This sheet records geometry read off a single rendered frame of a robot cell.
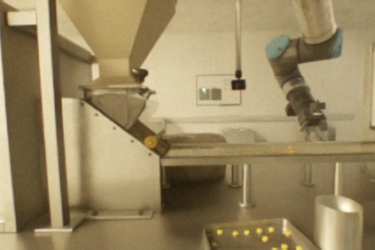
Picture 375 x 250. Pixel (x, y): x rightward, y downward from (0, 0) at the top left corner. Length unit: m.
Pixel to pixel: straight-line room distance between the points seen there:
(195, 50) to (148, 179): 4.07
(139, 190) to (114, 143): 0.15
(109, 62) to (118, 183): 0.35
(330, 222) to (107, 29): 0.69
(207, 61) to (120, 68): 3.89
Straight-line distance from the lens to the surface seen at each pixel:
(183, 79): 4.40
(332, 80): 5.31
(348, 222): 0.51
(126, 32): 0.63
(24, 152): 0.66
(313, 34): 0.74
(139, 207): 0.62
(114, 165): 0.60
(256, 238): 0.52
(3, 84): 0.62
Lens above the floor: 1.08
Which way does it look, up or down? 4 degrees down
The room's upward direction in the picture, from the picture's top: 1 degrees counter-clockwise
